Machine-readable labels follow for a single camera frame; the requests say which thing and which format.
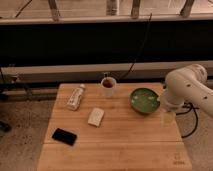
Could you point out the black smartphone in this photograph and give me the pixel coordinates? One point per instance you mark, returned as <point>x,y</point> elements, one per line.
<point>64,136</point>

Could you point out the green ceramic bowl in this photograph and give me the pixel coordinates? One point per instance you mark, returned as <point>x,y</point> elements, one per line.
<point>144,100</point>

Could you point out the white mug with dark drink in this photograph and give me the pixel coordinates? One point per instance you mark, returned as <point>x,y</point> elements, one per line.
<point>108,85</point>

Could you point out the translucent yellowish gripper tool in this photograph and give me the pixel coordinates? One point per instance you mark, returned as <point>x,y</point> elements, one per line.
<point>167,117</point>

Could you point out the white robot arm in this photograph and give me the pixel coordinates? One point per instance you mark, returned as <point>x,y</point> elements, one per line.
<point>186,84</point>

